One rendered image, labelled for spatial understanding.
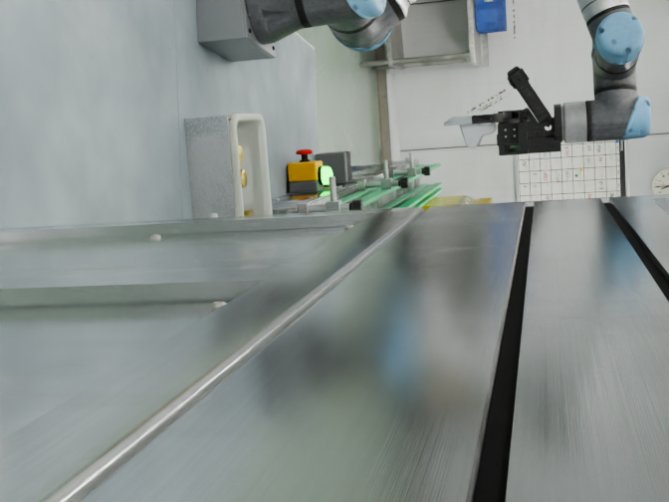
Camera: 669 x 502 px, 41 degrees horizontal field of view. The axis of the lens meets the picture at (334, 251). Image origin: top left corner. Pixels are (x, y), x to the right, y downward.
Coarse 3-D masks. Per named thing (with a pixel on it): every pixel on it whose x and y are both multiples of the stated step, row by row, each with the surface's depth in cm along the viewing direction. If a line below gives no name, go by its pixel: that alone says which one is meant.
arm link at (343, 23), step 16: (304, 0) 160; (320, 0) 160; (336, 0) 160; (352, 0) 159; (368, 0) 159; (384, 0) 166; (320, 16) 162; (336, 16) 162; (352, 16) 162; (368, 16) 163; (352, 32) 170
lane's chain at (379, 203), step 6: (414, 180) 331; (414, 186) 331; (354, 192) 227; (390, 192) 279; (396, 192) 291; (402, 192) 303; (384, 198) 269; (390, 198) 279; (396, 198) 290; (372, 204) 250; (378, 204) 259; (384, 204) 268
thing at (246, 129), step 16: (240, 128) 169; (256, 128) 168; (240, 144) 169; (256, 144) 169; (256, 160) 169; (240, 176) 154; (256, 176) 170; (240, 192) 154; (256, 192) 170; (240, 208) 154; (256, 208) 171
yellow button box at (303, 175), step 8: (304, 160) 214; (320, 160) 217; (288, 168) 213; (296, 168) 213; (304, 168) 212; (312, 168) 212; (296, 176) 213; (304, 176) 213; (312, 176) 212; (296, 184) 213; (304, 184) 213; (312, 184) 213; (320, 184) 215
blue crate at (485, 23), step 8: (480, 0) 674; (488, 0) 673; (496, 0) 671; (504, 0) 706; (480, 8) 674; (488, 8) 674; (496, 8) 672; (504, 8) 707; (480, 16) 676; (488, 16) 675; (496, 16) 674; (504, 16) 671; (480, 24) 676; (488, 24) 676; (496, 24) 675; (504, 24) 673; (480, 32) 708; (488, 32) 709
